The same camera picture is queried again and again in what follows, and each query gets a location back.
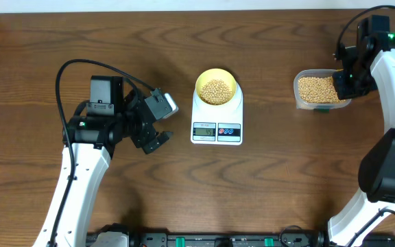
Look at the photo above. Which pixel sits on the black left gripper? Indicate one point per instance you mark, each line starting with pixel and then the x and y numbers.
pixel 149 132

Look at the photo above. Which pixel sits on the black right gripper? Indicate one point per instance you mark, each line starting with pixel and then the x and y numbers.
pixel 343 91

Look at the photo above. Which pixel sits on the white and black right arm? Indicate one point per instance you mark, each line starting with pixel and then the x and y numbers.
pixel 375 197

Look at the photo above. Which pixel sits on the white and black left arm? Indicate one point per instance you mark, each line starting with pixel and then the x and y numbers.
pixel 90 138

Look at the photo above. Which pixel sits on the white digital kitchen scale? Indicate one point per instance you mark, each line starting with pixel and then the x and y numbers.
pixel 217 125

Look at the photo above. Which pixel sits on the soybeans in bowl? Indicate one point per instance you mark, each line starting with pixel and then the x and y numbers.
pixel 216 92

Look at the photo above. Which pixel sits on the pale yellow plastic bowl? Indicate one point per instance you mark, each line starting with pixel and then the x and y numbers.
pixel 216 74

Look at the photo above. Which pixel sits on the clear plastic container of soybeans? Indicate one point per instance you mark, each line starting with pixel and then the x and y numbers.
pixel 314 90

